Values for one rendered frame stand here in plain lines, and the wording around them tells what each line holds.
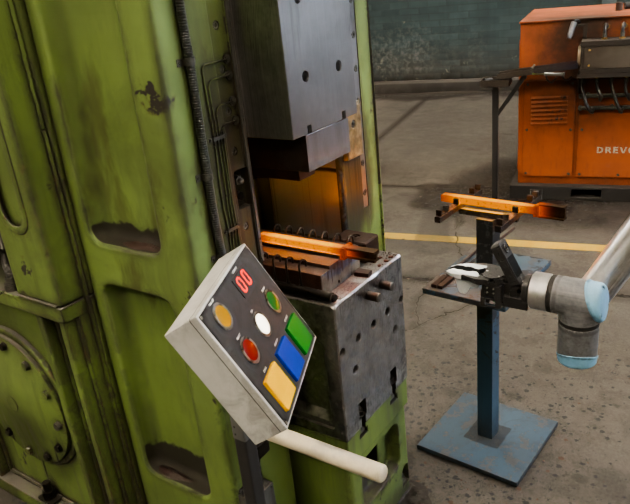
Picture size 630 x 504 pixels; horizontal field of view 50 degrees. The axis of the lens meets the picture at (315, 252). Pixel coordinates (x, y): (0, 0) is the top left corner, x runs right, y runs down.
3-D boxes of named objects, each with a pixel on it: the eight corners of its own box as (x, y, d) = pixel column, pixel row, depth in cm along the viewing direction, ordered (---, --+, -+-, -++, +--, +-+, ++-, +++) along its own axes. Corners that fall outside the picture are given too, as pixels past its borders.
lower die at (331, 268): (360, 268, 200) (358, 242, 197) (322, 297, 185) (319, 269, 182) (250, 248, 223) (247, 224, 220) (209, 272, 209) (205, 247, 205)
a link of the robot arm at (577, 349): (596, 350, 168) (599, 305, 163) (598, 376, 158) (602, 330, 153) (555, 347, 171) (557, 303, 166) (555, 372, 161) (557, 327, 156)
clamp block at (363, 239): (380, 253, 209) (379, 233, 206) (366, 263, 203) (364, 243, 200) (347, 247, 216) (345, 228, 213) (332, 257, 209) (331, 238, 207)
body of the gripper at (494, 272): (477, 305, 168) (525, 314, 162) (477, 273, 165) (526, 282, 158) (488, 292, 174) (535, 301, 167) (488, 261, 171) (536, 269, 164)
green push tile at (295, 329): (313, 336, 154) (294, 311, 152) (307, 354, 147) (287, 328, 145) (306, 339, 155) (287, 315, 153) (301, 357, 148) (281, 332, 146)
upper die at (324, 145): (350, 151, 186) (348, 117, 183) (309, 172, 172) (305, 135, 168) (235, 142, 209) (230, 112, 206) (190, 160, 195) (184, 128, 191)
